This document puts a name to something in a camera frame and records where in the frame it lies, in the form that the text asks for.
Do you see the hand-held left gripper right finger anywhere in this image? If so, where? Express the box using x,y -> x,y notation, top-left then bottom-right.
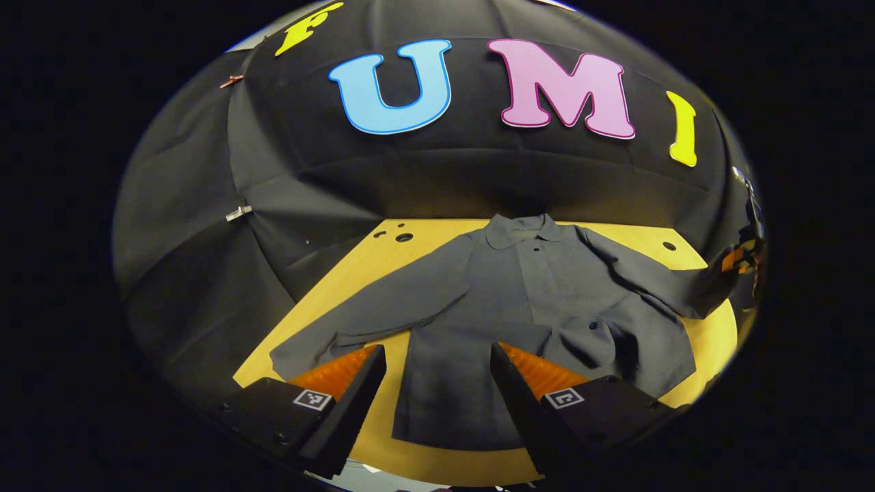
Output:
489,342 -> 684,479

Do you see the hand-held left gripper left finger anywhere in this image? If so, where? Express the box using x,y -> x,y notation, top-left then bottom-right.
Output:
220,344 -> 388,479

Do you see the grey long-sleeved collared shirt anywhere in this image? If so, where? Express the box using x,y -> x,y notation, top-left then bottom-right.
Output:
270,213 -> 736,452

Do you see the black backdrop cloth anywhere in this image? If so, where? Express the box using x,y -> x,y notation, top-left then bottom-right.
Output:
113,0 -> 766,418

